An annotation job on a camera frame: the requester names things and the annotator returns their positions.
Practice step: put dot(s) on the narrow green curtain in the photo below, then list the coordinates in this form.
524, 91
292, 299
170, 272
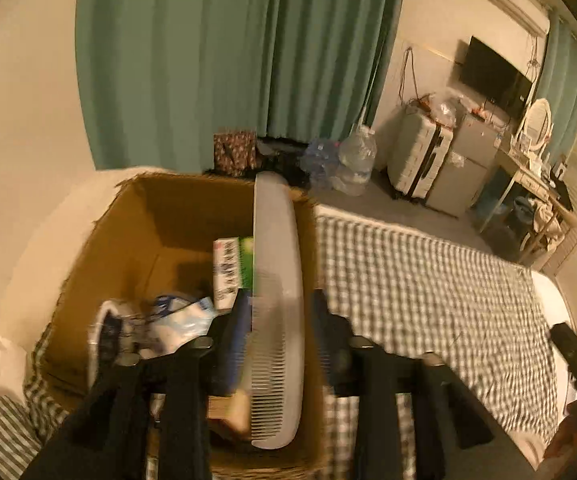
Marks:
563, 75

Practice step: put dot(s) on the grey mini fridge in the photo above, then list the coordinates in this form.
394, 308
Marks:
463, 170

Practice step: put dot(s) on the black television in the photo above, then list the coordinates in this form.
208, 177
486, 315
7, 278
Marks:
493, 77

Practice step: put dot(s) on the blue white tissue pack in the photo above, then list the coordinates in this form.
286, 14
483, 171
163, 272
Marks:
183, 325

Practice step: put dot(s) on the wide green curtain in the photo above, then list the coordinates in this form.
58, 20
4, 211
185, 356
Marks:
218, 60

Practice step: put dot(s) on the pile of plastic bottles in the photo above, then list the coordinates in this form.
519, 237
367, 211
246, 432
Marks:
321, 160

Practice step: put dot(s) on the white pillow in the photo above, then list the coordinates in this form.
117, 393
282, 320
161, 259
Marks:
551, 300

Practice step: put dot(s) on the person's right hand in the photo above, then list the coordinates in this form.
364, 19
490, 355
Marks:
566, 435

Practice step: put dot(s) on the white suitcase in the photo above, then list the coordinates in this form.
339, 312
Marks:
418, 155

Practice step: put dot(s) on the white plastic comb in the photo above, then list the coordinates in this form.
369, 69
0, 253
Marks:
276, 260

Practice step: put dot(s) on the blue bucket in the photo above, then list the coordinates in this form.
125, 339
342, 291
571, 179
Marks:
522, 210

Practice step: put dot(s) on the floral patterned bag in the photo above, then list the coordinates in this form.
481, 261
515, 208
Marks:
233, 152

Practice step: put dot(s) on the large clear water jug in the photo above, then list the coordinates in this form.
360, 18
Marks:
356, 157

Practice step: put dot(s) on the white oval mirror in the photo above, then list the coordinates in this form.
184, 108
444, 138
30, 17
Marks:
536, 122

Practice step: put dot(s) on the green white carton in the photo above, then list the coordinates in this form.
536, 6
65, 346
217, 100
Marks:
228, 270

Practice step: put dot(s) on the black bag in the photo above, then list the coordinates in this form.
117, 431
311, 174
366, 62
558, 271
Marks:
283, 160

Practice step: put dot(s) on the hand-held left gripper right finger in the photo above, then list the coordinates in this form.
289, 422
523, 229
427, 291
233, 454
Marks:
321, 335

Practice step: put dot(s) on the white dressing table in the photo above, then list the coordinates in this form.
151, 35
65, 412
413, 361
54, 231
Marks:
523, 180

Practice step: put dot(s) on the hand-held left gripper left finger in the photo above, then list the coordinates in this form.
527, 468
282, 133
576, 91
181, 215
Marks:
236, 340

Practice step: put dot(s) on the plastic water bottle blue label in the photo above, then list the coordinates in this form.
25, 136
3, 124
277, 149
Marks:
113, 330

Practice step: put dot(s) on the brown cardboard box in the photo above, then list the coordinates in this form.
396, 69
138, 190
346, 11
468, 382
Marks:
133, 240

